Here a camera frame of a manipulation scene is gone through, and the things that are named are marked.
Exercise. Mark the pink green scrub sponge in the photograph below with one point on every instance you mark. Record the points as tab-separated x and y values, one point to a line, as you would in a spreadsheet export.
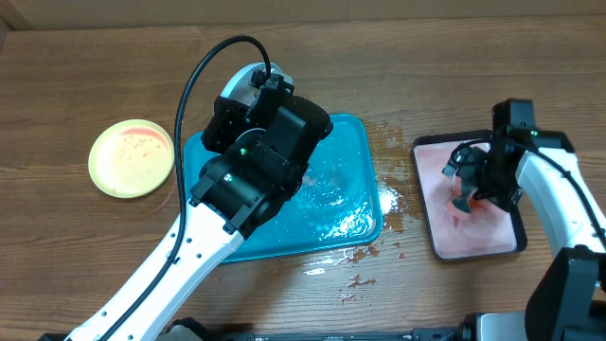
459	205

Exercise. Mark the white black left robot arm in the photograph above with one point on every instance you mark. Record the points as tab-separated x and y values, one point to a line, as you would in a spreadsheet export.
263	136

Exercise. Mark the yellow plate with ketchup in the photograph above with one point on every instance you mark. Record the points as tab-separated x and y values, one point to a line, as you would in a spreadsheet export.
132	158

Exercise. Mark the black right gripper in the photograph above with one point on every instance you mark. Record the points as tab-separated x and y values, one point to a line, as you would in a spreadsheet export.
466	161

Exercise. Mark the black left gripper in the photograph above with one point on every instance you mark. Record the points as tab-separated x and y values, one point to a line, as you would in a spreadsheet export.
225	122

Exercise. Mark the black rectangular water tray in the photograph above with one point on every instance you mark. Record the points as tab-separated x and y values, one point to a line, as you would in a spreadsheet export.
486	231

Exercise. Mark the teal plastic tray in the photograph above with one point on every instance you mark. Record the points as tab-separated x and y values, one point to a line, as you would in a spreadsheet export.
337	205

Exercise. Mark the light blue plate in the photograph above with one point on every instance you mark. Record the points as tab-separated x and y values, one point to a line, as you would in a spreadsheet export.
240	90

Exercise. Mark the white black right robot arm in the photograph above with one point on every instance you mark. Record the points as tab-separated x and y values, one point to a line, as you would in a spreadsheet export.
526	160

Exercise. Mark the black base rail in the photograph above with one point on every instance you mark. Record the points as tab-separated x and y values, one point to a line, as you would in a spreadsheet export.
181	333

